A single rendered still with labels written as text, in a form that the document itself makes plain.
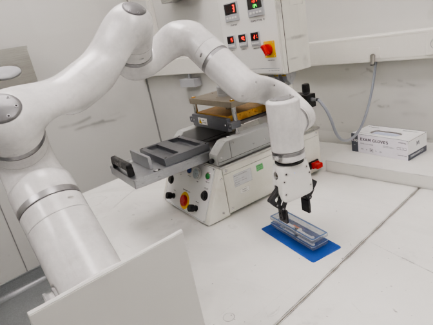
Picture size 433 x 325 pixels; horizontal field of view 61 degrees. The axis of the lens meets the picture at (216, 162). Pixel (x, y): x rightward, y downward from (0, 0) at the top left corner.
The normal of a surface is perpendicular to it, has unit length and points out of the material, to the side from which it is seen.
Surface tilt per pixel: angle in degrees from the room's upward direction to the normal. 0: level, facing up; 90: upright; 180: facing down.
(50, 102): 60
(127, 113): 90
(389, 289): 0
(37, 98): 47
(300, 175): 90
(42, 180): 41
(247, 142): 90
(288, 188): 89
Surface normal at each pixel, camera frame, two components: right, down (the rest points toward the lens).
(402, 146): -0.81, 0.30
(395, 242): -0.18, -0.93
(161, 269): 0.62, 0.15
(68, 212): 0.43, -0.60
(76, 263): 0.05, -0.41
